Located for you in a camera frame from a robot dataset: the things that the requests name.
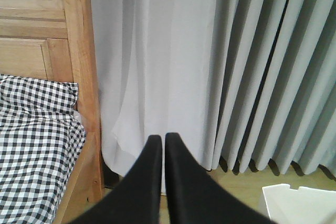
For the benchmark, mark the white plastic trash bin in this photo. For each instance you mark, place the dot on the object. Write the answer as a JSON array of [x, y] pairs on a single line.
[[282, 204]]

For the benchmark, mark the wooden bed frame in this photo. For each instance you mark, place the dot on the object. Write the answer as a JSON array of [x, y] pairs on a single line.
[[53, 40]]

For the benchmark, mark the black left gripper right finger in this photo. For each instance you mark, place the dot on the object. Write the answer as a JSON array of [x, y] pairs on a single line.
[[193, 196]]

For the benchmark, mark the black white checkered bedding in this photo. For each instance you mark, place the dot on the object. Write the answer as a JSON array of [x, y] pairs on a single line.
[[41, 139]]

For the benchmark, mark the light grey curtain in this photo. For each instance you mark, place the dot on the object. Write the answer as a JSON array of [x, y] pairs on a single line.
[[243, 80]]

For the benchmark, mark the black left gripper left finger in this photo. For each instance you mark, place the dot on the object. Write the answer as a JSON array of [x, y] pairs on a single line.
[[136, 199]]

